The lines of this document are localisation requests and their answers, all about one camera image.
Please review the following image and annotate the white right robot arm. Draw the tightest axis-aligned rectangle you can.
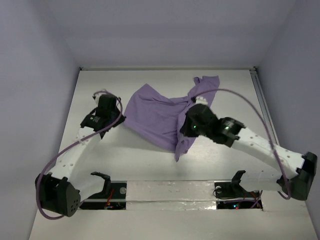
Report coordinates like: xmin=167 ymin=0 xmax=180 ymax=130
xmin=180 ymin=104 xmax=318 ymax=201

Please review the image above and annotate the silver tape strip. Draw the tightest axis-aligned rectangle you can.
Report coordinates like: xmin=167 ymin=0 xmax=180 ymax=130
xmin=125 ymin=180 xmax=217 ymax=211

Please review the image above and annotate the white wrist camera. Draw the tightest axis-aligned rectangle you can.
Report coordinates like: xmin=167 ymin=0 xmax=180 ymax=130
xmin=92 ymin=89 xmax=110 ymax=105
xmin=195 ymin=96 xmax=208 ymax=106

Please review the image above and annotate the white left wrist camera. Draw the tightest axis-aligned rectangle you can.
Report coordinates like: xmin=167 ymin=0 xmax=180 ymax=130
xmin=92 ymin=89 xmax=110 ymax=105

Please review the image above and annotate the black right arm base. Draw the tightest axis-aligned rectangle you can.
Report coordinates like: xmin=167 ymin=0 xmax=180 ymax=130
xmin=212 ymin=170 xmax=263 ymax=210

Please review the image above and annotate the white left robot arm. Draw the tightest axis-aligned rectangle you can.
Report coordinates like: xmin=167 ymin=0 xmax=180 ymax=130
xmin=35 ymin=90 xmax=126 ymax=220

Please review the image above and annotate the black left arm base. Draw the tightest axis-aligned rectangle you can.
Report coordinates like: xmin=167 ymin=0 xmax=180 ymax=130
xmin=79 ymin=171 xmax=127 ymax=210

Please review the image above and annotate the purple t shirt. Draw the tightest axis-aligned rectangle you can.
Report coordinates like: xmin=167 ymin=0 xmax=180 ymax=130
xmin=124 ymin=76 xmax=220 ymax=161

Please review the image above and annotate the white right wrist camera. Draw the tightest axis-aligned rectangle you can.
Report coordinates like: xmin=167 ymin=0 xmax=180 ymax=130
xmin=195 ymin=96 xmax=208 ymax=106

